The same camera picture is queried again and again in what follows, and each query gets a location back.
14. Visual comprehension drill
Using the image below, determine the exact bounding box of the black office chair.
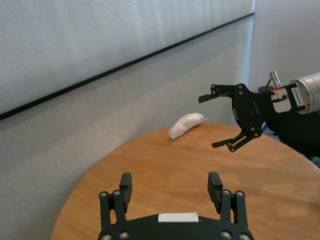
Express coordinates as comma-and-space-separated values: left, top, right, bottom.
257, 84, 320, 162

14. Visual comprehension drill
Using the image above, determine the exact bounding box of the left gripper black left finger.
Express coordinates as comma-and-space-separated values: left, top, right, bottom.
98, 172, 133, 226

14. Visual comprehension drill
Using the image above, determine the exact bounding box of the black wall rail strip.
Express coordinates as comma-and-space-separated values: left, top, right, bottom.
0, 12, 255, 121

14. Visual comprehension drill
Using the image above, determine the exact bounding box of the grey cable with metal plug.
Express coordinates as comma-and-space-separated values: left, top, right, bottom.
264, 71, 281, 93

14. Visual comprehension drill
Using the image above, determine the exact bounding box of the white plastic-wrapped sandbag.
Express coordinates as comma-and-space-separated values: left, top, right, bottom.
167, 112, 208, 140

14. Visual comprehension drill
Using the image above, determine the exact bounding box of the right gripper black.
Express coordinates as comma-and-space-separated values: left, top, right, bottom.
197, 83, 302, 153

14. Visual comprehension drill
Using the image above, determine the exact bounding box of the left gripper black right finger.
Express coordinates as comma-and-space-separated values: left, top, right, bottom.
207, 171, 248, 227

